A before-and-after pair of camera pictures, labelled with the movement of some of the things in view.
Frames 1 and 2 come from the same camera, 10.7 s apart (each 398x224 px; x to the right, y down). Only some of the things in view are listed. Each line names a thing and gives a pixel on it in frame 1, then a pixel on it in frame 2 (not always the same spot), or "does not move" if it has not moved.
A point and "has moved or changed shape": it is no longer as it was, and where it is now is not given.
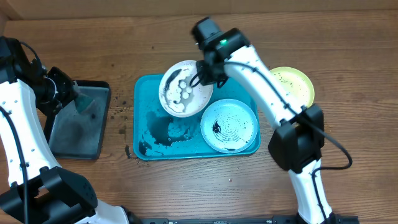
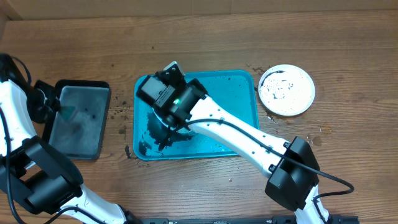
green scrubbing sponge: (86, 95) → (66, 111)
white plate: (176, 94) has moved or changed shape
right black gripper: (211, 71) → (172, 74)
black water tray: (71, 134) does not move
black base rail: (334, 219) does not move
